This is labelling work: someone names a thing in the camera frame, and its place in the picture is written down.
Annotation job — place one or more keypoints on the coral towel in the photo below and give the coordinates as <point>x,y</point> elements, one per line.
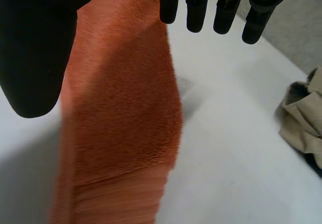
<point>120,123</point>

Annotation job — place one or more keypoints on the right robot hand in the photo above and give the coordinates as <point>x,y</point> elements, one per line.
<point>35,45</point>

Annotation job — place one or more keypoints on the beige shorts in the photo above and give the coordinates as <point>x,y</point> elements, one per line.
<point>303,123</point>

